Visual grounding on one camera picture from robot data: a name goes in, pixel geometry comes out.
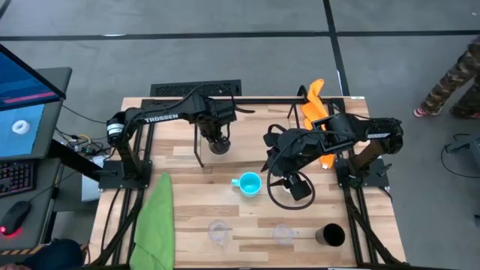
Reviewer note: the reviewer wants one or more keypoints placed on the black floor vent grille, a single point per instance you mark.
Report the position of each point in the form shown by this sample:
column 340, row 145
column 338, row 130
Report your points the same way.
column 195, row 89

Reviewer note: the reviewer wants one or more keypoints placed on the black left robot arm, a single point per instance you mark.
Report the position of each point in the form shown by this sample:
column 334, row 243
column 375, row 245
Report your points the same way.
column 161, row 112

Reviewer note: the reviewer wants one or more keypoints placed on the black aluminium mounting frame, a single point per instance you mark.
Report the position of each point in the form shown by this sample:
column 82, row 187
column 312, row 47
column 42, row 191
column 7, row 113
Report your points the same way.
column 360, row 225

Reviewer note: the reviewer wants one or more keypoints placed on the person beside desk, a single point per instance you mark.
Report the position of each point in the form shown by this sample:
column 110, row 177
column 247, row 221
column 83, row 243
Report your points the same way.
column 52, row 257

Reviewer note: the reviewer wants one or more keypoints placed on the computer monitor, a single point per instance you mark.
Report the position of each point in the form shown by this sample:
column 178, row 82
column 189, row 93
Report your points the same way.
column 22, row 112

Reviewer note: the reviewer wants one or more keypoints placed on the white box under desk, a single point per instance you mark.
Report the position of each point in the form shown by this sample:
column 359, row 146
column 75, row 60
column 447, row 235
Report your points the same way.
column 90, row 183

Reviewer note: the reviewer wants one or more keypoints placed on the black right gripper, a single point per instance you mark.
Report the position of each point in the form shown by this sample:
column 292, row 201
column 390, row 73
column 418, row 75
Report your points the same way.
column 298, row 187

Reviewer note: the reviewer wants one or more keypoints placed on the black desk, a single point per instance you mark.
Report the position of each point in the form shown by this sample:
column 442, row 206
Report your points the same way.
column 45, row 187

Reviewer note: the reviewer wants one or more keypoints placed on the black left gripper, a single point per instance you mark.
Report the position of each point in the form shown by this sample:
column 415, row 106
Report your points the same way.
column 210, row 125

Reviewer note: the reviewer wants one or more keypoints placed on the orange cloth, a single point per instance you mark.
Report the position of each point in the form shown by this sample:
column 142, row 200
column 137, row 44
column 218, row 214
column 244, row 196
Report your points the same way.
column 314, row 108

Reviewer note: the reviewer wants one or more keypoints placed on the green cloth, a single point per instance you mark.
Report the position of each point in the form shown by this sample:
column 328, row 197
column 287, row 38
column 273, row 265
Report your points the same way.
column 153, row 225

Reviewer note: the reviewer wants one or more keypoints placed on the black computer mouse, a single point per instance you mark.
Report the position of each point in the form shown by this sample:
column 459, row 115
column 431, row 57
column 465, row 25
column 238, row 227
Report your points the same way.
column 15, row 217

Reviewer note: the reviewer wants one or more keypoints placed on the person in camouflage trousers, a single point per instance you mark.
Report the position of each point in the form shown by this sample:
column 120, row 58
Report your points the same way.
column 453, row 82

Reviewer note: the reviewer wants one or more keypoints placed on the black cup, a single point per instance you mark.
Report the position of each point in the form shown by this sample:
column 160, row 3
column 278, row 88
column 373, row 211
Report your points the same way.
column 332, row 234

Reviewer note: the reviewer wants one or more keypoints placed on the black backlit keyboard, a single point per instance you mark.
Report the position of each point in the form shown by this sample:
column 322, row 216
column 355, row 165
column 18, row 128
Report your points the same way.
column 15, row 178

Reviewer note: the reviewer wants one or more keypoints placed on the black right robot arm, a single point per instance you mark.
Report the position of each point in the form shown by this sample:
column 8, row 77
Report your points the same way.
column 375, row 129

